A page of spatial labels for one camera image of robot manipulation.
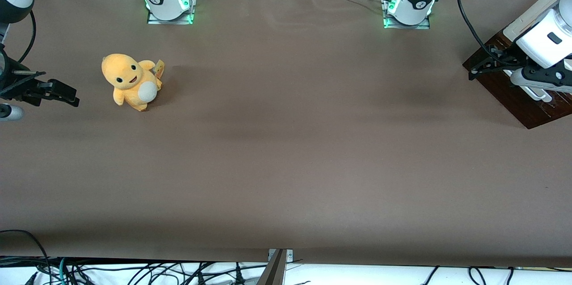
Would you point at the white sheet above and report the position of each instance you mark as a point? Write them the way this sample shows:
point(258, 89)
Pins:
point(357, 276)

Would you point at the grey camera mount beam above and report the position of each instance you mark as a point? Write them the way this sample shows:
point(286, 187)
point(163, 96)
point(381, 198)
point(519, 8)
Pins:
point(275, 271)

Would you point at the brown table cover mat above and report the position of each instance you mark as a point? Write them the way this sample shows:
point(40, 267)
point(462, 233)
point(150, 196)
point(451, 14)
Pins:
point(286, 142)

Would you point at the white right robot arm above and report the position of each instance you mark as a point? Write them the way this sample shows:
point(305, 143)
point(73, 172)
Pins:
point(163, 3)

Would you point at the small metal bracket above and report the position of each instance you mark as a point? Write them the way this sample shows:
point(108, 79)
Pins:
point(289, 254)

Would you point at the dark brown wooden board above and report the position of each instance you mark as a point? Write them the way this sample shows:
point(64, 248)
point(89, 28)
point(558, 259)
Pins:
point(514, 102)

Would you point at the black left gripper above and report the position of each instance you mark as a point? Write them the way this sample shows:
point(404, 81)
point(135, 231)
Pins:
point(503, 56)

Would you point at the orange plush toy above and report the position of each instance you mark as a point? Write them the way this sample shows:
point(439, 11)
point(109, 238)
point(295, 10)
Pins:
point(129, 75)

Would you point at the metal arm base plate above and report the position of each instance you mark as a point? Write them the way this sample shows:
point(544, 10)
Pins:
point(152, 20)
point(422, 25)

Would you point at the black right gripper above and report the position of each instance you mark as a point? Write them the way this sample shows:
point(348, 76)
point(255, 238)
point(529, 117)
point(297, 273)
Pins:
point(13, 85)

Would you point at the cream drawer cabinet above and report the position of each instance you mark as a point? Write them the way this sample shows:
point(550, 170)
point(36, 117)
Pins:
point(532, 12)

